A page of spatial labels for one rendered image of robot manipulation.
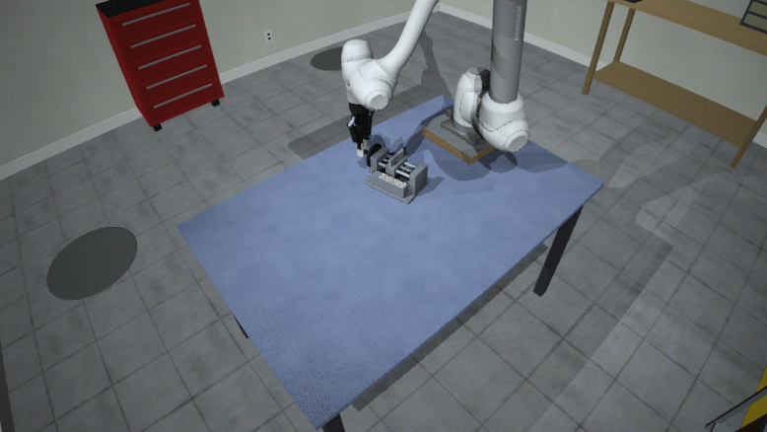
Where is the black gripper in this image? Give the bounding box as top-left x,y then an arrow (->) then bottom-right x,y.
347,103 -> 374,158

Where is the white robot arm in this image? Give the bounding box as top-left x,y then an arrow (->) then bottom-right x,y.
341,0 -> 529,152

